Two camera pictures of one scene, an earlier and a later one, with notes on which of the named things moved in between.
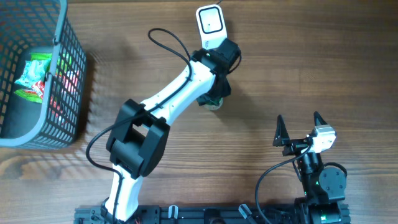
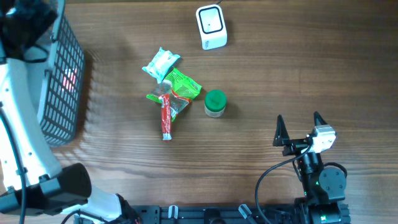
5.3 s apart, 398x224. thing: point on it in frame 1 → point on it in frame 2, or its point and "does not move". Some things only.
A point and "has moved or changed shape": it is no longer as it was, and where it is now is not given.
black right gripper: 282,139 does not move
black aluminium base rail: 194,214 does not move
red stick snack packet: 40,87 has moved or changed shape
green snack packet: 32,97 has moved or changed shape
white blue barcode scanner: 211,24 does not move
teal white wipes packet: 34,71 → 161,65
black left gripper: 227,89 → 39,12
